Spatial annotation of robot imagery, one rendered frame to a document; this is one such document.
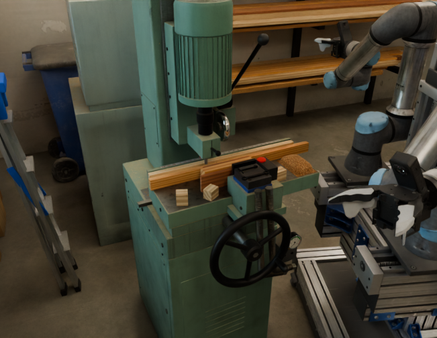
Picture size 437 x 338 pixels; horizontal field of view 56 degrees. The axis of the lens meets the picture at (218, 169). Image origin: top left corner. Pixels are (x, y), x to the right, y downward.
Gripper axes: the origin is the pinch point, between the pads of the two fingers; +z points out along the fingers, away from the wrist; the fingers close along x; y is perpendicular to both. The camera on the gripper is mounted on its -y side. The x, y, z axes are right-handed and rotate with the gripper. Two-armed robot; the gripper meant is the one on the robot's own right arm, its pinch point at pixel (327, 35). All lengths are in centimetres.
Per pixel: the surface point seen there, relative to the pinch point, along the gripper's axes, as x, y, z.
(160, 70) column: -91, -14, -36
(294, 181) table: -57, 27, -67
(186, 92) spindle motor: -88, -12, -57
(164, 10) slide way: -86, -34, -37
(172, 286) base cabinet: -109, 51, -71
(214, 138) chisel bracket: -81, 6, -57
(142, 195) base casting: -109, 29, -43
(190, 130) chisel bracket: -87, 5, -48
